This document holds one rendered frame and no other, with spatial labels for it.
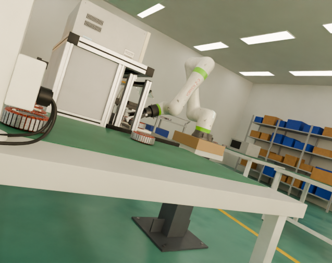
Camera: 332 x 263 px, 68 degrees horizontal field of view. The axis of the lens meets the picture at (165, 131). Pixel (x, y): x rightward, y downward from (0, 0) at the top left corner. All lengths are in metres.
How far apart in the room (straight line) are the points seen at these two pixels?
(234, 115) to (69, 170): 9.30
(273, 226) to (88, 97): 0.95
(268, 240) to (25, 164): 0.81
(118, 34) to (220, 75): 7.72
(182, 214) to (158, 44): 6.18
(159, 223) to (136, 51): 1.32
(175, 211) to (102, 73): 1.22
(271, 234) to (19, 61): 0.89
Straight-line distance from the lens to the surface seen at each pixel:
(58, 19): 6.91
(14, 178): 0.47
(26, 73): 0.49
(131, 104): 1.50
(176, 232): 2.13
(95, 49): 1.24
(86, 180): 0.48
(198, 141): 1.80
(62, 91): 1.22
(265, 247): 1.01
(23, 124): 0.65
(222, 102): 9.18
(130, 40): 1.45
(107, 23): 1.42
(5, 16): 0.52
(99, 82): 1.25
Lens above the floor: 0.87
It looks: 2 degrees down
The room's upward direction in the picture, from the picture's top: 18 degrees clockwise
